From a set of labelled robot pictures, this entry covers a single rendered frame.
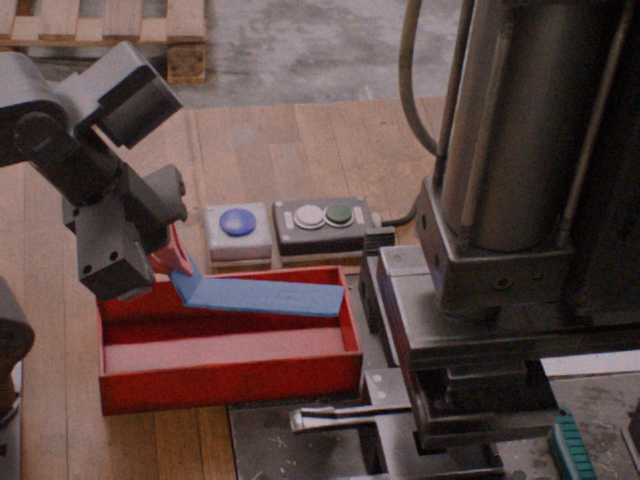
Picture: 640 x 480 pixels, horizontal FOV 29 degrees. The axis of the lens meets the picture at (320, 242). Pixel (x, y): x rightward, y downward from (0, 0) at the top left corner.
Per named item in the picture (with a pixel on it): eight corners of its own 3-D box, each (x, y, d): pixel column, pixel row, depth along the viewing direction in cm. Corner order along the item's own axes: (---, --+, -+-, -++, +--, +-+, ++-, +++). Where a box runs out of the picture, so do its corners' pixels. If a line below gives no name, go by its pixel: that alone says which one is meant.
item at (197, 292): (184, 280, 116) (184, 250, 116) (344, 290, 115) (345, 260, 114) (168, 305, 110) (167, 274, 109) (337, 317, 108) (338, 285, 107)
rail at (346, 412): (333, 425, 109) (335, 408, 108) (476, 411, 112) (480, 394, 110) (334, 431, 109) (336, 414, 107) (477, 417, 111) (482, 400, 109)
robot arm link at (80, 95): (155, 67, 106) (80, -19, 96) (198, 125, 101) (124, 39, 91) (51, 151, 106) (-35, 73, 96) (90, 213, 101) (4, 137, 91)
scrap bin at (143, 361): (97, 323, 125) (93, 283, 121) (337, 303, 129) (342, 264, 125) (102, 417, 116) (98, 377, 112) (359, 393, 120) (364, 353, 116)
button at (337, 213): (322, 216, 135) (323, 203, 134) (348, 215, 136) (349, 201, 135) (326, 234, 133) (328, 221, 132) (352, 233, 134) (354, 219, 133)
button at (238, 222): (217, 220, 134) (217, 207, 133) (253, 218, 135) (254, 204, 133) (221, 246, 131) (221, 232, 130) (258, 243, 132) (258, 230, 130)
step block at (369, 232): (357, 288, 131) (365, 228, 124) (384, 285, 131) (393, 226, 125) (369, 333, 126) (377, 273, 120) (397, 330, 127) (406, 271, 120)
